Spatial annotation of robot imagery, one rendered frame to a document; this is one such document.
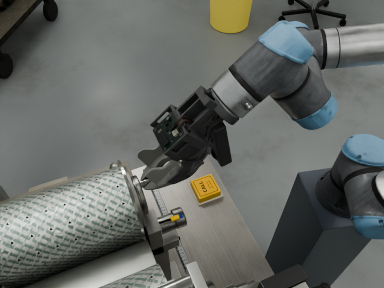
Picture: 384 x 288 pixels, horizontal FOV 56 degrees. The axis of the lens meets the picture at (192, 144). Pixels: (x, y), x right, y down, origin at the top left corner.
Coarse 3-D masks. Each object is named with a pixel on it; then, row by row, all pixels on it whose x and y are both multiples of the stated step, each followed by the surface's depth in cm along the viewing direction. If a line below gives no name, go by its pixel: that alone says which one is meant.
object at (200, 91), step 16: (192, 96) 57; (208, 96) 57; (176, 112) 58; (192, 112) 57; (208, 112) 56; (224, 112) 56; (160, 128) 59; (176, 128) 57; (192, 128) 57; (208, 128) 59; (160, 144) 58; (176, 144) 56; (192, 144) 57; (208, 144) 59; (176, 160) 59; (192, 160) 61
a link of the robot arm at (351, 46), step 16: (304, 32) 67; (320, 32) 66; (336, 32) 65; (352, 32) 64; (368, 32) 64; (320, 48) 65; (336, 48) 65; (352, 48) 64; (368, 48) 64; (320, 64) 67; (336, 64) 66; (352, 64) 66; (368, 64) 67
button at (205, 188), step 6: (210, 174) 109; (198, 180) 108; (204, 180) 108; (210, 180) 108; (192, 186) 107; (198, 186) 106; (204, 186) 106; (210, 186) 106; (216, 186) 106; (198, 192) 105; (204, 192) 105; (210, 192) 105; (216, 192) 105; (198, 198) 104; (204, 198) 104; (210, 198) 106
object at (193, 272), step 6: (192, 264) 37; (186, 270) 38; (192, 270) 37; (198, 270) 37; (186, 276) 37; (192, 276) 36; (198, 276) 36; (168, 282) 38; (174, 282) 36; (180, 282) 36; (186, 282) 36; (192, 282) 36; (198, 282) 36; (204, 282) 36
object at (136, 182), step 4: (132, 176) 66; (136, 176) 66; (132, 180) 65; (136, 180) 64; (136, 184) 64; (140, 184) 64; (136, 188) 63; (140, 188) 63; (136, 192) 63; (140, 192) 63; (140, 196) 63; (144, 196) 63; (140, 200) 63; (144, 200) 63; (140, 204) 63; (144, 204) 63; (144, 208) 64; (144, 212) 65; (148, 212) 65
